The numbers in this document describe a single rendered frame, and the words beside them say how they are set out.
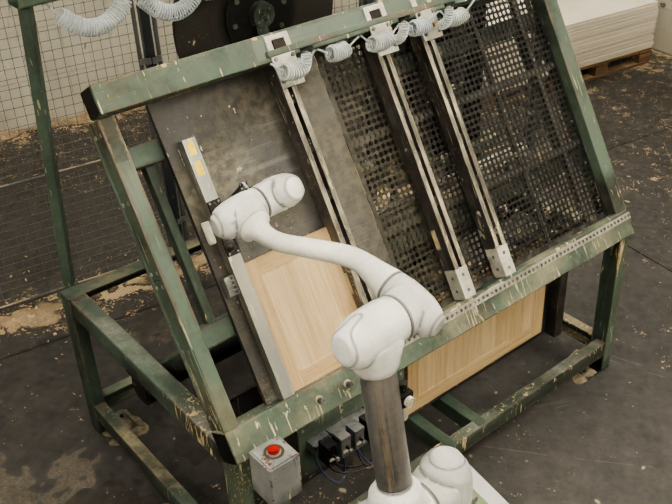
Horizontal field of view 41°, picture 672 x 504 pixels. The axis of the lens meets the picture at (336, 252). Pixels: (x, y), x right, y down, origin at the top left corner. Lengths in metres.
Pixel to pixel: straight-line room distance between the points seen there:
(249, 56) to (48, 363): 2.44
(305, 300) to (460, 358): 1.12
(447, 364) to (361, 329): 1.87
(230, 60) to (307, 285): 0.83
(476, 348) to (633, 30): 4.79
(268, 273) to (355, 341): 0.99
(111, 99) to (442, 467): 1.51
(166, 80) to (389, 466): 1.42
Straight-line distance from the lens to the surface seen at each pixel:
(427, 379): 4.01
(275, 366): 3.13
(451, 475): 2.66
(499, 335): 4.28
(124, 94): 2.95
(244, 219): 2.52
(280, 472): 2.91
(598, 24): 8.08
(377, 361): 2.26
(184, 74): 3.05
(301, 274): 3.22
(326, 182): 3.26
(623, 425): 4.49
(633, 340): 5.02
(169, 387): 3.45
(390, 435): 2.43
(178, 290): 2.98
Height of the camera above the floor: 2.98
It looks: 32 degrees down
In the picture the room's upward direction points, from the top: 3 degrees counter-clockwise
